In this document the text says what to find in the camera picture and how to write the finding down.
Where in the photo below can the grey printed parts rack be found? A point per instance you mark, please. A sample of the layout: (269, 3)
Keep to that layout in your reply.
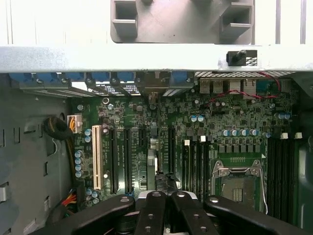
(176, 29)

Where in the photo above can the green motherboard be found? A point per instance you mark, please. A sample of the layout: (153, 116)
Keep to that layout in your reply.
(220, 115)

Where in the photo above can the blue card retention clip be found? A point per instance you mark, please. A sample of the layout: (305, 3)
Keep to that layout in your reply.
(99, 76)
(126, 76)
(72, 76)
(20, 77)
(179, 78)

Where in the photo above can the long PCIe expansion slot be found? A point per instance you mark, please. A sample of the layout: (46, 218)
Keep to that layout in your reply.
(128, 161)
(113, 161)
(172, 154)

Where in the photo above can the short PCIe expansion slot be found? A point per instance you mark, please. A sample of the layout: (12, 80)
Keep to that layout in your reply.
(142, 137)

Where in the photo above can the thin metal locking lever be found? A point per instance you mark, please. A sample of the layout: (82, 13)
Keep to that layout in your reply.
(263, 191)

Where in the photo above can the black open PC case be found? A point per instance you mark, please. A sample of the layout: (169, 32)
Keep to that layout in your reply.
(97, 58)

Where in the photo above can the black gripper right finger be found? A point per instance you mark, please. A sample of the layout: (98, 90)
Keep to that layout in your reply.
(188, 215)

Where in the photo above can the CPU socket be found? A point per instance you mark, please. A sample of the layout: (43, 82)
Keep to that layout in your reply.
(238, 193)

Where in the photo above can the white PCI expansion slot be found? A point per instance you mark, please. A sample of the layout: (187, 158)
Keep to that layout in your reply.
(97, 156)

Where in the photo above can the white power connector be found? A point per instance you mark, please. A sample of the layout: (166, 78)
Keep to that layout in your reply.
(74, 123)

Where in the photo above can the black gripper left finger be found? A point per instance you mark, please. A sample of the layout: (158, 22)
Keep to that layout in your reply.
(151, 215)

